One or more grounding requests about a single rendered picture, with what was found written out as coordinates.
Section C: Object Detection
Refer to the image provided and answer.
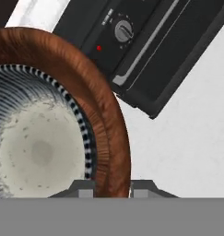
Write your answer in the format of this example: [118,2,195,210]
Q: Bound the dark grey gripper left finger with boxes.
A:
[48,179,96,199]

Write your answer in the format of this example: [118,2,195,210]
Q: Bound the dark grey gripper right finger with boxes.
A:
[129,180,180,199]

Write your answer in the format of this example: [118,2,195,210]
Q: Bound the brown bowl with striped inside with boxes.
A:
[0,27,132,199]

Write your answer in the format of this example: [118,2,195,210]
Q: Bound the black toaster oven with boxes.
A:
[52,0,224,120]

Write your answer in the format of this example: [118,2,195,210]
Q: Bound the grey toaster oven knob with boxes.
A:
[113,19,135,43]

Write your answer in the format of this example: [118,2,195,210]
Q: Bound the grey toaster oven door handle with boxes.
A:
[112,0,181,87]

